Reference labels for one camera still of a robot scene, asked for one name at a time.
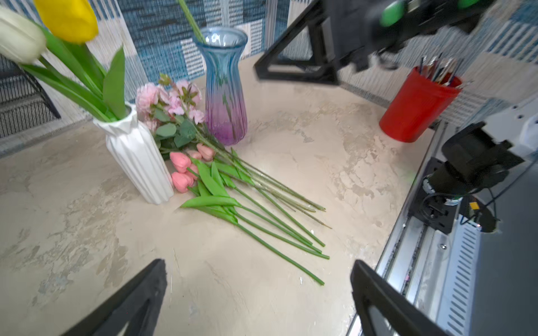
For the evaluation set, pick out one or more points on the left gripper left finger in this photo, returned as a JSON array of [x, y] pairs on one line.
[[133, 310]]

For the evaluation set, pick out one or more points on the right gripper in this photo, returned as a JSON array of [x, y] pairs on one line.
[[330, 35]]

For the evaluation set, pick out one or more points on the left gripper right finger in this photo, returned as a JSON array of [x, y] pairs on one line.
[[384, 311]]

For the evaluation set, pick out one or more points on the pink carnation stem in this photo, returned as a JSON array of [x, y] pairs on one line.
[[185, 96]]

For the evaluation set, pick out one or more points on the pink rosebud stem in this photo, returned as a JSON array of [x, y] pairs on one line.
[[187, 132]]

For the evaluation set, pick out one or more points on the pink tulip picked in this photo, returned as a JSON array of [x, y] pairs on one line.
[[211, 198], [228, 209], [217, 195]]

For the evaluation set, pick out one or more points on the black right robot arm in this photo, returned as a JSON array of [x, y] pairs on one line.
[[481, 154]]

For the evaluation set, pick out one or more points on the purple glass vase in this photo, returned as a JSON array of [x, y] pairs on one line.
[[226, 116]]

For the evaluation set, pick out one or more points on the white ribbed vase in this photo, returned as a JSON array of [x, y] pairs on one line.
[[134, 149]]

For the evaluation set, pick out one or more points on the red pencil cup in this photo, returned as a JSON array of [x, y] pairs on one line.
[[430, 88]]

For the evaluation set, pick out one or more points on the yellow tulip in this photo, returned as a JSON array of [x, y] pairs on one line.
[[68, 27]]

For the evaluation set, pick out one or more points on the black mesh shelf rack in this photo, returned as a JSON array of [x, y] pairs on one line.
[[24, 102]]

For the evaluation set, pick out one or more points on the white tulip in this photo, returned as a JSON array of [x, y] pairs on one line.
[[23, 42]]

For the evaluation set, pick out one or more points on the aluminium front rail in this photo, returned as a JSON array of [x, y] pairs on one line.
[[435, 272]]

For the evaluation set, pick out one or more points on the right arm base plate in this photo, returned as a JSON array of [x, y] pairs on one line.
[[442, 213]]

